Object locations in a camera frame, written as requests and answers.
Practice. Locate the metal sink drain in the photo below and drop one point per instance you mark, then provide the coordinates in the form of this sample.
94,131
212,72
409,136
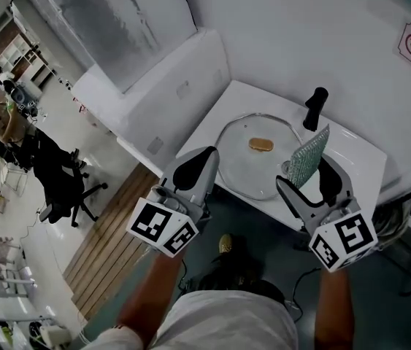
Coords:
284,167

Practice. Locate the person's white shirt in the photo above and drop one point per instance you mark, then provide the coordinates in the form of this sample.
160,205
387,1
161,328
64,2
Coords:
227,326

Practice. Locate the black office chair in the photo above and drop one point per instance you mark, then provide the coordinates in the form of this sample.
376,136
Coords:
59,181

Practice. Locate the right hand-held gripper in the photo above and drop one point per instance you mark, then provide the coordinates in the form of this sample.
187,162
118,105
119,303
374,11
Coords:
351,235

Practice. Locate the green drink bottle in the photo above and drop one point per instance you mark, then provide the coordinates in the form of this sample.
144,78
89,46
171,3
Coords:
10,108

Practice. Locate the white sink basin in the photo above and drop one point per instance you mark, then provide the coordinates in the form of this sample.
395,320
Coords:
351,159

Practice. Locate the person's black trousers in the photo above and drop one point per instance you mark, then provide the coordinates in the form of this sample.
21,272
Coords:
241,279

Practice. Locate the person's left shoe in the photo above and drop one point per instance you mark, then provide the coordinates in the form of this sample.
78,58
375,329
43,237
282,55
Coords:
227,243

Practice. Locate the black faucet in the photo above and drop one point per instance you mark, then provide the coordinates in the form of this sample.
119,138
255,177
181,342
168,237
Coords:
314,111

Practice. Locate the pale hanging towel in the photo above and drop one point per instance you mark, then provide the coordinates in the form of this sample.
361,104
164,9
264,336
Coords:
393,224

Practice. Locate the person's right forearm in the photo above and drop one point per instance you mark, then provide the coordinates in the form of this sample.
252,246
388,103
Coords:
334,312

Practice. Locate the green scrubbing sponge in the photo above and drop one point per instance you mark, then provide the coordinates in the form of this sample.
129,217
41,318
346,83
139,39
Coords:
307,155

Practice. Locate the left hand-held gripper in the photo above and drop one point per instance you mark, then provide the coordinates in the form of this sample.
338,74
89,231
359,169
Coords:
150,224

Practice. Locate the wooden slat platform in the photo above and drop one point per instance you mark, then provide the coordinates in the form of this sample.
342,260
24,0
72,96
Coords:
110,239

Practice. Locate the white open shelf unit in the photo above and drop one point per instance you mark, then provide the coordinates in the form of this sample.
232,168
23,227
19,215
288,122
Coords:
19,57

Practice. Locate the person's left forearm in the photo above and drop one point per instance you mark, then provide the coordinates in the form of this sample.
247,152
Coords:
146,297

